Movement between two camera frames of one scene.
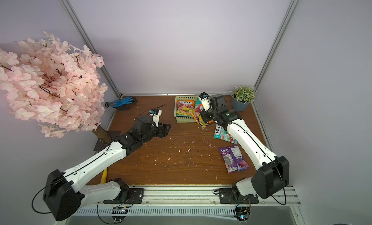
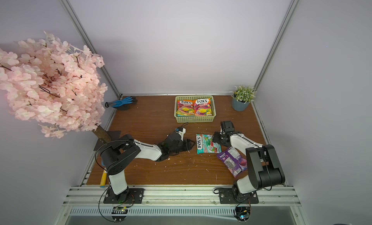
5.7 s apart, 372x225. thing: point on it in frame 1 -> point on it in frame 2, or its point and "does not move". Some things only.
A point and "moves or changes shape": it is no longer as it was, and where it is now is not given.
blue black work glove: [122, 102] does not move
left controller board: [118, 214] does not move
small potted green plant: [241, 96] does not move
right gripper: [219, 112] -> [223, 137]
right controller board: [242, 213] does not move
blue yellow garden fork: [103, 180] does not move
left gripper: [164, 133] -> [187, 147]
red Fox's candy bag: [185, 108] does not move
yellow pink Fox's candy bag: [197, 110] moves or changes shape
